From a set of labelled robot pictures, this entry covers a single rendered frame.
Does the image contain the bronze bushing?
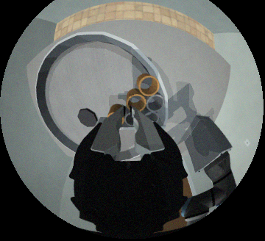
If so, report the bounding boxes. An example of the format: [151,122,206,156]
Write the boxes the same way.
[126,88,146,111]
[137,73,159,96]
[107,104,124,124]

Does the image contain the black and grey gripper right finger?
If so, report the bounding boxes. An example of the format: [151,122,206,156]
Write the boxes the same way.
[130,106,188,179]

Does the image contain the dark grey metal sleeve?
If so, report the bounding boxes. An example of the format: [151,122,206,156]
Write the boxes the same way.
[141,107,159,123]
[144,92,164,112]
[124,107,133,126]

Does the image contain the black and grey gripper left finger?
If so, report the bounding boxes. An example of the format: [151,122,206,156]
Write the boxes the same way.
[69,106,126,180]

